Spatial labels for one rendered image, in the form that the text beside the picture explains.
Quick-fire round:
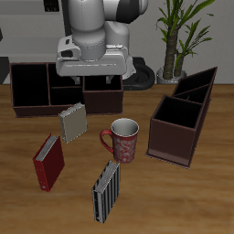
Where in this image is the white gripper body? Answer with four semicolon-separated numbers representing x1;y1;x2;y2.
55;44;129;78

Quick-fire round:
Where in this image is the beige book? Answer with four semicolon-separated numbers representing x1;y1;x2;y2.
58;101;89;144

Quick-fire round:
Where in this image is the dark brown desk caddy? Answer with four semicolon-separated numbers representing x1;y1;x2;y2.
8;61;124;118
144;66;218;169

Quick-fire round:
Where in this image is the red book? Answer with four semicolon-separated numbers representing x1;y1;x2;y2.
32;133;66;193

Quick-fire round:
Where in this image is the black white striped book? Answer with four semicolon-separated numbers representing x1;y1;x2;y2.
90;159;122;224

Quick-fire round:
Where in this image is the red patterned mug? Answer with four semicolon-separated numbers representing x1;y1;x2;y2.
99;117;141;165

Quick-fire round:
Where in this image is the green pot plant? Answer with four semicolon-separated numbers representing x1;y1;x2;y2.
154;0;218;85

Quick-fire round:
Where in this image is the black wall socket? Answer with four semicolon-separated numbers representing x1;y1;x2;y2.
43;0;60;13

